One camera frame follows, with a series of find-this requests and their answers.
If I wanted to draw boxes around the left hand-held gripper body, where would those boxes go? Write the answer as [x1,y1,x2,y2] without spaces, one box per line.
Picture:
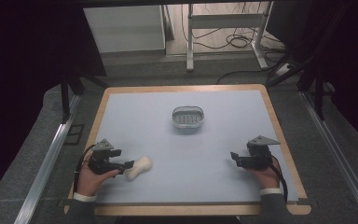
[88,138,127,175]

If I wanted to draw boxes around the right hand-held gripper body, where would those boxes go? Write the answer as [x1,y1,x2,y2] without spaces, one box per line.
[243,134,282,172]

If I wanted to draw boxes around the white bone-shaped toy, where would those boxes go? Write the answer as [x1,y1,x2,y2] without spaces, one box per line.
[123,155,154,182]

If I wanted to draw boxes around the small grey basket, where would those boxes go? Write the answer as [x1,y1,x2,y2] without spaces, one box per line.
[171,105,205,131]

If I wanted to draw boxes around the person's left hand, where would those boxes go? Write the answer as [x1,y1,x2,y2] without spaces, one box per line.
[76,162,121,198]

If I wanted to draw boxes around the person's right hand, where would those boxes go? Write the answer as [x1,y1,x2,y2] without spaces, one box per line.
[250,156,282,190]

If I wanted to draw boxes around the dark square floor plate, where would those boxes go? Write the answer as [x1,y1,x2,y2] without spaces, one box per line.
[63,123,86,147]

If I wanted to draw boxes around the light blue table mat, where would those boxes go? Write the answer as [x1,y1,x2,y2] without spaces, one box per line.
[94,90,299,205]

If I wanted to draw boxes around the wooden table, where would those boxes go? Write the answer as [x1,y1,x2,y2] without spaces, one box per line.
[62,83,312,217]

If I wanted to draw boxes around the black metal stand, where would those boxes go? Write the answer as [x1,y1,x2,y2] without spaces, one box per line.
[59,74,110,125]
[265,46,337,121]

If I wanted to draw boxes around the white power strip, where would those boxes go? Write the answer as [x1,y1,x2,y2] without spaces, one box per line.
[274,63,292,77]

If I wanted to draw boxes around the white cabinet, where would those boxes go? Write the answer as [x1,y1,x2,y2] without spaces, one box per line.
[83,5,167,54]

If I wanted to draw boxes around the dark curtain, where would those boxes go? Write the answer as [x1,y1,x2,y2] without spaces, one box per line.
[265,0,358,153]
[0,0,108,209]

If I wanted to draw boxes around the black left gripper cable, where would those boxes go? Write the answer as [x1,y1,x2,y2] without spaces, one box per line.
[73,144,97,194]

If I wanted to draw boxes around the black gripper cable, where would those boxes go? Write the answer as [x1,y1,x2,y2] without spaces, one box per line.
[268,161,289,203]
[73,144,97,194]

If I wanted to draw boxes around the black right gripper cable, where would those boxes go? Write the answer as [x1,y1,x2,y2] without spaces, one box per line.
[268,161,289,203]

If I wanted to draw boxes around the aluminium rail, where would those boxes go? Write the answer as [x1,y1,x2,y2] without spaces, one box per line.
[13,93,82,224]
[300,91,358,224]

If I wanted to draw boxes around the black cables on floor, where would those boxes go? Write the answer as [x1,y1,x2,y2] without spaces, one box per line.
[181,3,285,54]

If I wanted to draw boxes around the white metal desk frame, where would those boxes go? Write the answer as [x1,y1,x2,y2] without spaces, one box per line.
[186,1,273,72]

